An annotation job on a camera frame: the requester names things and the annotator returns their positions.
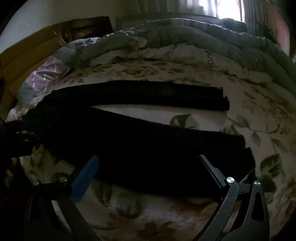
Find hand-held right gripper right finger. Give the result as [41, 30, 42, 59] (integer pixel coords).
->
[196, 154, 271, 241]

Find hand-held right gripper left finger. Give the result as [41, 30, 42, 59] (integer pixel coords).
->
[25, 155, 102, 241]

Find black pants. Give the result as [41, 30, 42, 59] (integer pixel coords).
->
[21, 80, 256, 200]

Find purple patterned pillow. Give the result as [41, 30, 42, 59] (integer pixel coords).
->
[17, 46, 77, 106]

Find yellow wooden headboard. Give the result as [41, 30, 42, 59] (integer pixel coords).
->
[0, 22, 72, 109]

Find floral bed sheet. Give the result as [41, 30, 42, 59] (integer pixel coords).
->
[5, 44, 296, 241]

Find dark brown nightstand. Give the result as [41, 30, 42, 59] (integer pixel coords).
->
[61, 16, 114, 43]

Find pale green quilt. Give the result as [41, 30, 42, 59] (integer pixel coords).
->
[62, 17, 296, 112]

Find striped curtain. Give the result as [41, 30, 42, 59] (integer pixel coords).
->
[240, 0, 266, 35]

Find bright window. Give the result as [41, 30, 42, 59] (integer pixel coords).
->
[201, 0, 243, 19]

